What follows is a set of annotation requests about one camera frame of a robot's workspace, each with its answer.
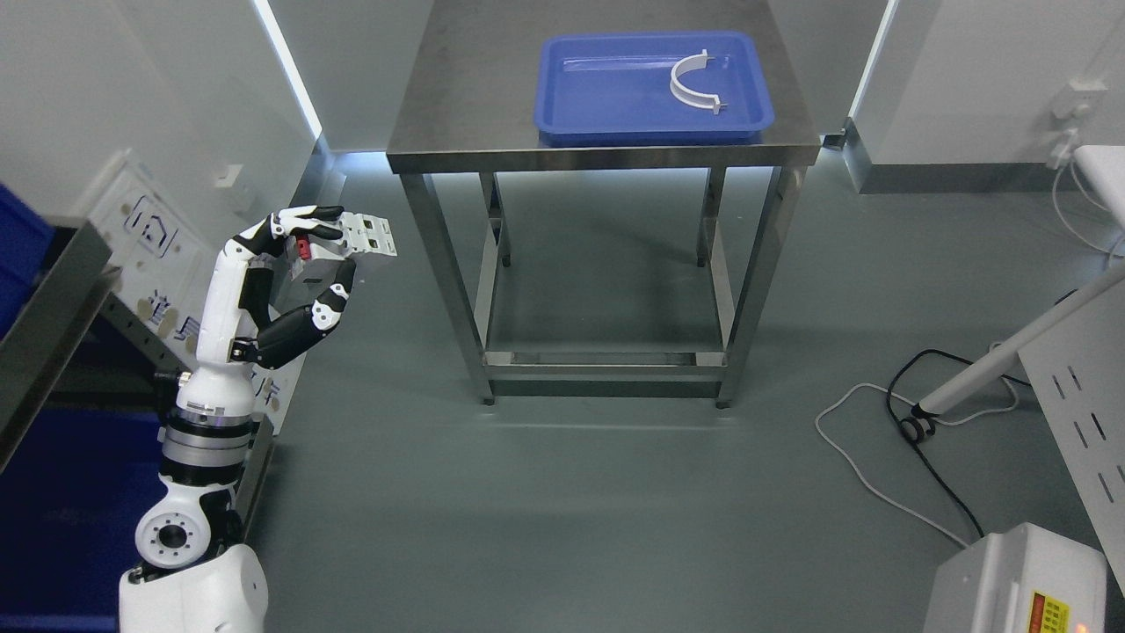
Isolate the white sign board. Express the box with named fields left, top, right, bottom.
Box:
left=83, top=148, right=308, bottom=436

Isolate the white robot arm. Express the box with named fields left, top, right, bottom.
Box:
left=118, top=409, right=269, bottom=632

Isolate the stainless steel table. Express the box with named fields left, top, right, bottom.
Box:
left=387, top=0, right=822, bottom=409

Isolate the white device with warning label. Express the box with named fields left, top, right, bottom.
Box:
left=923, top=522, right=1108, bottom=632

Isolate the white curved plastic bracket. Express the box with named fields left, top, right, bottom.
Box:
left=669, top=49, right=729, bottom=115

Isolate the steel shelf rack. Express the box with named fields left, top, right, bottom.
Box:
left=0, top=220, right=273, bottom=546

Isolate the black cable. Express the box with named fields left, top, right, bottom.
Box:
left=887, top=290, right=1082, bottom=540

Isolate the grey circuit breaker red switch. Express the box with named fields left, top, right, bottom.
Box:
left=286, top=211, right=397, bottom=287

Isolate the white perforated cabinet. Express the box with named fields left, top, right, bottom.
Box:
left=1018, top=304, right=1124, bottom=582

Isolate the white cable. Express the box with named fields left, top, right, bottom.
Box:
left=815, top=150, right=1125, bottom=550

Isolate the white power adapter plug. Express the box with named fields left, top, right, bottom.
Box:
left=1045, top=126, right=1081, bottom=170

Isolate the blue plastic tray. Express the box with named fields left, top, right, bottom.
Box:
left=533, top=31, right=775, bottom=147

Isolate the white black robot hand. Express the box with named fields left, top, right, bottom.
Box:
left=176, top=206, right=356, bottom=426

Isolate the white wall socket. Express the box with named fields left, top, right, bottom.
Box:
left=1051, top=79, right=1107, bottom=121

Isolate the white desk with leg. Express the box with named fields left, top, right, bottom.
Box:
left=911, top=145, right=1125, bottom=418

